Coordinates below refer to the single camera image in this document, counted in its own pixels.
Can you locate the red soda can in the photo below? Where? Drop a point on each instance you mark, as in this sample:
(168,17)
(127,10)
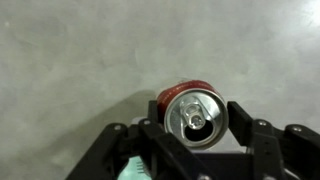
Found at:
(194,112)

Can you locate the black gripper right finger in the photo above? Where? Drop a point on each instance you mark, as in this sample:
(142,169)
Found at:
(293,152)

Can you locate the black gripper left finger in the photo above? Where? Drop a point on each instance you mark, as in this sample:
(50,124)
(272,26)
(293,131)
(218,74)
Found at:
(164,156)

